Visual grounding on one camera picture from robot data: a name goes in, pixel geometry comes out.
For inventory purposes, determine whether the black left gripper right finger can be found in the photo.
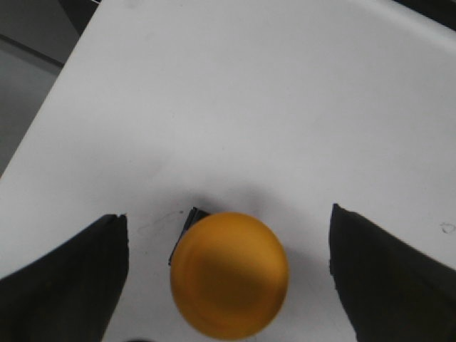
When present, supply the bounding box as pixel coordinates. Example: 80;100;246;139
328;204;455;341

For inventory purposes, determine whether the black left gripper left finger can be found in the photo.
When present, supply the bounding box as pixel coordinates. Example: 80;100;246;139
1;214;128;341

